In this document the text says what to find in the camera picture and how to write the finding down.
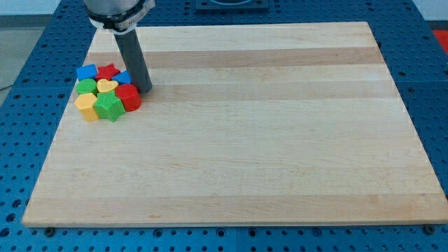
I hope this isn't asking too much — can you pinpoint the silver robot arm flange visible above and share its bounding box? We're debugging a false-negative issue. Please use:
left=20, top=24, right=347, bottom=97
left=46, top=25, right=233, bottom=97
left=83, top=0, right=155, bottom=35

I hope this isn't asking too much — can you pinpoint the light wooden board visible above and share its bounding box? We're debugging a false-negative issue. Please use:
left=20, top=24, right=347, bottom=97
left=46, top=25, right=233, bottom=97
left=22, top=22, right=447, bottom=228

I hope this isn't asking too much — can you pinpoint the red cylinder block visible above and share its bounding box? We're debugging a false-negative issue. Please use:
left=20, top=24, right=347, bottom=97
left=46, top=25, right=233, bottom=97
left=115, top=83, right=141, bottom=112

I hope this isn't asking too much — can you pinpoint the blue triangle block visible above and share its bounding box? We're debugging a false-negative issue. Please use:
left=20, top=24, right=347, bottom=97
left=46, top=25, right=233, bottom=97
left=112, top=70, right=132, bottom=85

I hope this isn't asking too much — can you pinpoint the green star block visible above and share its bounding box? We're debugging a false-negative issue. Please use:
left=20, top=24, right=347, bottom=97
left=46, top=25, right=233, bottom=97
left=93, top=91, right=126, bottom=122

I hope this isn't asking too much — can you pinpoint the yellow heart block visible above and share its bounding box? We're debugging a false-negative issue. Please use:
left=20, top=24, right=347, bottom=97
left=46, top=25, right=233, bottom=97
left=97, top=78, right=119, bottom=93

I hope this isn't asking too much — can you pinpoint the red star block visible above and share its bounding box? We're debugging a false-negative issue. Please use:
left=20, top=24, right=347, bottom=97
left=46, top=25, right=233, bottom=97
left=95, top=63, right=121, bottom=81

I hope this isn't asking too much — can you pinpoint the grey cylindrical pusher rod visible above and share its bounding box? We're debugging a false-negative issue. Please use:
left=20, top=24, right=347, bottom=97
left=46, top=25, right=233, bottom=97
left=114, top=29, right=153, bottom=94

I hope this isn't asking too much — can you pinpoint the yellow hexagon block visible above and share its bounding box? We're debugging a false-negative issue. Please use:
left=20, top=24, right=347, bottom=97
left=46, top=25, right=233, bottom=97
left=74, top=92, right=99, bottom=122

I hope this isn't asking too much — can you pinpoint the green cylinder block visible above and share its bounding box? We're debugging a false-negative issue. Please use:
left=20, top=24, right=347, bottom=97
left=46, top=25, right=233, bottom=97
left=75, top=78, right=98, bottom=95

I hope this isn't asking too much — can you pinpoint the blue cube block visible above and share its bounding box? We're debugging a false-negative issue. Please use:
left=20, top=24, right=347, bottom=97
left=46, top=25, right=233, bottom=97
left=76, top=64, right=97, bottom=81

